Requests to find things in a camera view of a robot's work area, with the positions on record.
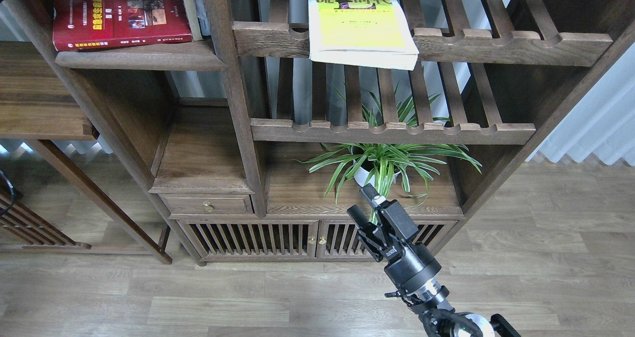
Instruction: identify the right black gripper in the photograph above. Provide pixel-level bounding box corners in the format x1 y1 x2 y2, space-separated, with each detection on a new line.
347 184 442 295

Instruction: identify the yellow cover book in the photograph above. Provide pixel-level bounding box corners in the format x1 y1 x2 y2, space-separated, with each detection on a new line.
308 0 419 70

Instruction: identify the red cover book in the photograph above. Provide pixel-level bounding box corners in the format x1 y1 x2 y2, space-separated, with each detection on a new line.
53 0 193 52

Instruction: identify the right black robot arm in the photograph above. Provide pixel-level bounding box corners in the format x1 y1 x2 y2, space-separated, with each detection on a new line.
347 185 518 337

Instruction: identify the right slatted cabinet door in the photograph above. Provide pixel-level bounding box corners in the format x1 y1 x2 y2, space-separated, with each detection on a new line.
316 219 456 262

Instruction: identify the slatted cabinet door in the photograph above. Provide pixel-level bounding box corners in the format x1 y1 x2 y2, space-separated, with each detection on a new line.
180 220 319 262
316 219 456 262

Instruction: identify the white plant pot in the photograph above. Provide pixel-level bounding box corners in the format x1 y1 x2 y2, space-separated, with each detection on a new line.
354 160 400 196

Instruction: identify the dark wooden bookshelf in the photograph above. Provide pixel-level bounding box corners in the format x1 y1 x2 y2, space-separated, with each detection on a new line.
4 0 634 265

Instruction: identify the left slatted cabinet door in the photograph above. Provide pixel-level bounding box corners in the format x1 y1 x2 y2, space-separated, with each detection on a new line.
180 220 319 262

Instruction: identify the small wooden drawer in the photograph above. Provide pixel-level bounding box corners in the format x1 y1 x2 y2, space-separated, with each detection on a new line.
159 194 254 214

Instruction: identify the white curtain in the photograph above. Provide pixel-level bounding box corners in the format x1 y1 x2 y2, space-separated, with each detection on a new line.
526 45 635 166

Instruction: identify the white upright book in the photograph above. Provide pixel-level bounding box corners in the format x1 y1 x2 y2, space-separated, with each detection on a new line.
193 0 211 36

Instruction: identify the brown upright book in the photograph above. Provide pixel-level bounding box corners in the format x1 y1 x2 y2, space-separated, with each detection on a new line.
183 0 203 41

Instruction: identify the black cable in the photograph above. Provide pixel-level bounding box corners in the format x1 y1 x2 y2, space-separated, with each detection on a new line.
0 171 16 213

